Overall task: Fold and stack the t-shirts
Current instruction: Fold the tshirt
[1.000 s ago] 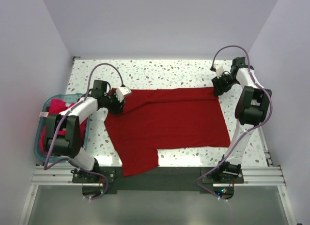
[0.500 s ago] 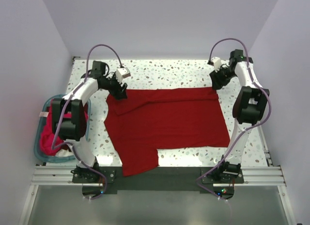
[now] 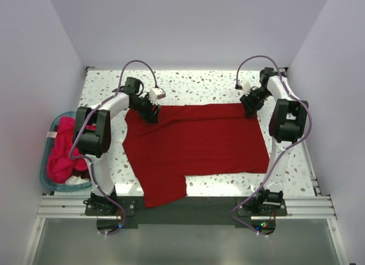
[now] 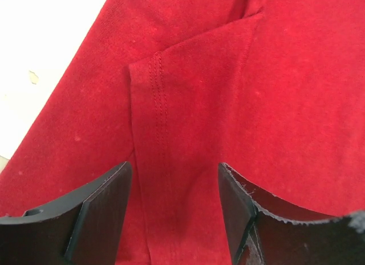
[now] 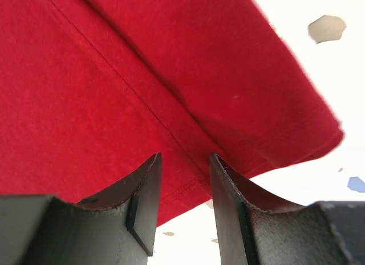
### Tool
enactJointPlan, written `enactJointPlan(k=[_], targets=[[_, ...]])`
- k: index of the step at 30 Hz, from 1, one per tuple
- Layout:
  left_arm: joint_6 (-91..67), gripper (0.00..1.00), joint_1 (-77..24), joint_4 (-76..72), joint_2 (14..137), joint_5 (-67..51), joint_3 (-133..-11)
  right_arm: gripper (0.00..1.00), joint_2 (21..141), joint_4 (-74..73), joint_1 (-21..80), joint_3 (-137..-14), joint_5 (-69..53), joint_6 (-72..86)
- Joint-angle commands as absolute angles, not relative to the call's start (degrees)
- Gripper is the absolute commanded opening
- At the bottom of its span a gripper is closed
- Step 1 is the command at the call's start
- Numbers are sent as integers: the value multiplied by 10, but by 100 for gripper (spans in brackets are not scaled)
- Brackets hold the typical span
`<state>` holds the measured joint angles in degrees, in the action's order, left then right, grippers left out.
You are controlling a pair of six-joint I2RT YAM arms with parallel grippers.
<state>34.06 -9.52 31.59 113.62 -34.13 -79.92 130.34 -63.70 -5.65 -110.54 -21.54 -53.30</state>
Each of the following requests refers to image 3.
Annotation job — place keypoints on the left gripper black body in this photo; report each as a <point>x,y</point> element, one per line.
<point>144,106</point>

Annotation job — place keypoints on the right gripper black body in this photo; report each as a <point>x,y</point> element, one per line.
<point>255,99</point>

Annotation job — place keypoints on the dark red t-shirt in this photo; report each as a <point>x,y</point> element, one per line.
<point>191,140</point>

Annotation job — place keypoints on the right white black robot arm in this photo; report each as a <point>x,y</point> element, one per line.
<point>286,128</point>

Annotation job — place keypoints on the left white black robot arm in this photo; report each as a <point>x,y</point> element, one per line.
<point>93,133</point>

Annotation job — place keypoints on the white cloth in basket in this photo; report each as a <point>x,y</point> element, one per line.
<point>76,180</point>

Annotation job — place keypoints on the pink t-shirt in basket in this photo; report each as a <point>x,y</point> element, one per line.
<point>60,167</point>

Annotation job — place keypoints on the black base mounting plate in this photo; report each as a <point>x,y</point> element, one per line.
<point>131,212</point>

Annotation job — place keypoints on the teal plastic laundry basket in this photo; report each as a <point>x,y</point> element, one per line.
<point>45,181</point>

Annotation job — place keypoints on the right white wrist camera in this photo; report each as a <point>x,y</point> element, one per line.
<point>246,87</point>

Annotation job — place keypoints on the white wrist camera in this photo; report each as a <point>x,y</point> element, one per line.
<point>246,87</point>
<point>156,94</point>

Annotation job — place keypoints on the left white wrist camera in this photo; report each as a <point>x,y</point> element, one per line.
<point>156,94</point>

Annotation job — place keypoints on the aluminium frame rail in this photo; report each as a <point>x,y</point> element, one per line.
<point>71,206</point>

